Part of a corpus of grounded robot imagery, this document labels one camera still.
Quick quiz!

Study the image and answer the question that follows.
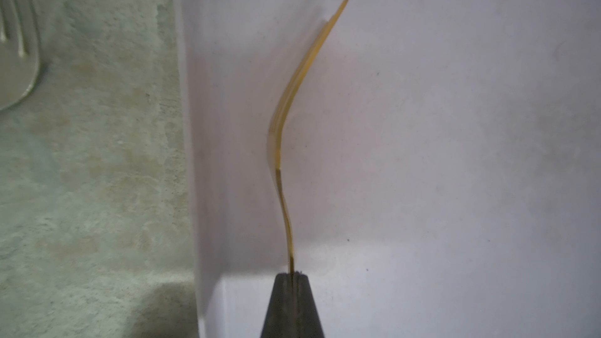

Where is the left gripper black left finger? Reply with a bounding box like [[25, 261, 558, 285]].
[[261, 273, 294, 338]]

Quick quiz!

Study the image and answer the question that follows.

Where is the silver fork patterned handle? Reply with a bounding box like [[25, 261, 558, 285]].
[[1, 0, 42, 110]]

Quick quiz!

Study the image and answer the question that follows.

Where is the lavender plastic tray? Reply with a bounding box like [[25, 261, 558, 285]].
[[175, 0, 600, 337]]

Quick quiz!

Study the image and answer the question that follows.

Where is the gold ornate fork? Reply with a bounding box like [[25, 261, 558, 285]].
[[266, 0, 350, 275]]

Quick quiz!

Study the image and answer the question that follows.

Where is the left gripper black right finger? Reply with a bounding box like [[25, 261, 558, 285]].
[[293, 272, 325, 338]]

